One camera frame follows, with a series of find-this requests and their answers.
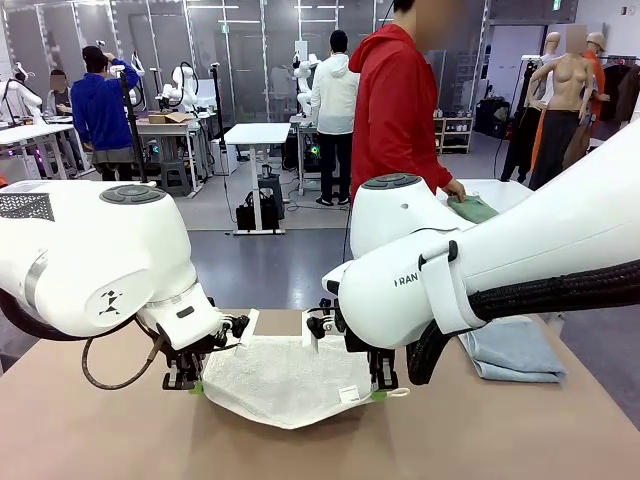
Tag white jacket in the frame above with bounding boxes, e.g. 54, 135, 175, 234
309, 53, 362, 136

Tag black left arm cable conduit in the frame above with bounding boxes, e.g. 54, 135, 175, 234
0, 289, 62, 342

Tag white towel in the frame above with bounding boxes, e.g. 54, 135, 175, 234
199, 333, 412, 431

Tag black pole stand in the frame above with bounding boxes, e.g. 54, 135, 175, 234
209, 62, 227, 151

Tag black bags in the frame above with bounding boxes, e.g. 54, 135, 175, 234
235, 189, 280, 232

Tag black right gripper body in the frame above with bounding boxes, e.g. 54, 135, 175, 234
344, 331, 401, 374

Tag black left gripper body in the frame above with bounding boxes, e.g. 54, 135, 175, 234
159, 348, 208, 375

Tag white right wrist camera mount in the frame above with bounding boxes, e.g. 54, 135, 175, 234
302, 298, 347, 354

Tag beige mannequin with black trousers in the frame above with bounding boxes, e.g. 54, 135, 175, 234
528, 24, 601, 194

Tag light blue towel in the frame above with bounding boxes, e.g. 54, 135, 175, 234
457, 319, 569, 384

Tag person's red-sleeved right forearm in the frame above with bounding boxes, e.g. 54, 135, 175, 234
417, 148, 454, 194

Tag green towel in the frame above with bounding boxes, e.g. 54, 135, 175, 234
446, 194, 502, 226

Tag grey stool beside desk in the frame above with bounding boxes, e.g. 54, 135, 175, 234
258, 174, 286, 221

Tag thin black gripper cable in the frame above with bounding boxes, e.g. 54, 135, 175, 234
82, 319, 167, 391

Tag person in red jacket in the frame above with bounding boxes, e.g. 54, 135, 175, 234
348, 0, 469, 203

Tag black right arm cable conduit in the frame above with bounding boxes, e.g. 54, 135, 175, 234
405, 259, 640, 387

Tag long white work table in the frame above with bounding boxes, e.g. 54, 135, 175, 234
134, 117, 204, 194

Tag open cardboard box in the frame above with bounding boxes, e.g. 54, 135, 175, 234
148, 111, 194, 125

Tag grey plastic step stool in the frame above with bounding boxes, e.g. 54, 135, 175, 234
159, 160, 192, 199

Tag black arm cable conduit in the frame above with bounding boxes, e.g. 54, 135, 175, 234
0, 289, 62, 342
405, 259, 640, 387

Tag white cabinet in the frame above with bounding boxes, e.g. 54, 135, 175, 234
209, 138, 239, 176

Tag mannequin with orange clothes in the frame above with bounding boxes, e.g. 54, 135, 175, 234
582, 31, 612, 124

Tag black tripod stand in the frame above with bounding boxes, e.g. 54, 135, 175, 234
117, 69, 151, 184

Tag dark garments on rack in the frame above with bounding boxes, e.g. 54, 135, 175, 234
599, 54, 640, 126

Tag seated lab worker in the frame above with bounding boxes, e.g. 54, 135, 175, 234
47, 69, 75, 118

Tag white standing desk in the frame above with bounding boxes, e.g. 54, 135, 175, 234
223, 122, 292, 236

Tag pale mannequin with dark clothes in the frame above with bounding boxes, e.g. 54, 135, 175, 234
502, 31, 564, 184

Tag blue jacket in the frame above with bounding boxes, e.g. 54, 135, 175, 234
69, 57, 142, 152

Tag black-haired lab worker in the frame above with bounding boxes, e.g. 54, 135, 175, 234
69, 44, 142, 183
309, 29, 362, 207

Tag white shoe rack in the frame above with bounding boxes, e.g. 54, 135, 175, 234
434, 115, 475, 155

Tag white robot desk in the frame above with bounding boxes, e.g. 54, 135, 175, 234
288, 113, 321, 197

